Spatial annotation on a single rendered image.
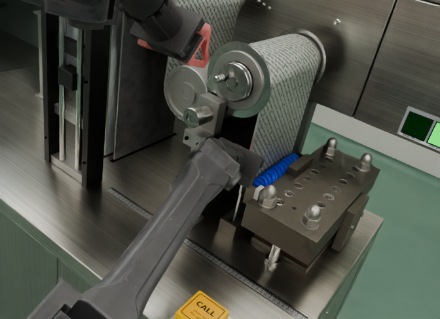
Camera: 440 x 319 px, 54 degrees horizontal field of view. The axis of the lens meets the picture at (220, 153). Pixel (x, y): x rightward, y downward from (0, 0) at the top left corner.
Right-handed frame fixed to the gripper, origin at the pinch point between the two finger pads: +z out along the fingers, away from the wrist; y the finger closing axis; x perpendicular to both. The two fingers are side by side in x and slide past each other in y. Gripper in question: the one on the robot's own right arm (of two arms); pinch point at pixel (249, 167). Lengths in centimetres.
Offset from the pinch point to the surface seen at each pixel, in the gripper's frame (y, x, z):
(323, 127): -64, 44, 279
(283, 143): 0.3, 8.1, 12.1
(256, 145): 0.2, 4.8, -3.0
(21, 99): -82, -15, 8
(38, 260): -33, -42, -9
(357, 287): 23, -37, 150
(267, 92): 0.7, 14.6, -11.2
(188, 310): 7.9, -26.1, -16.2
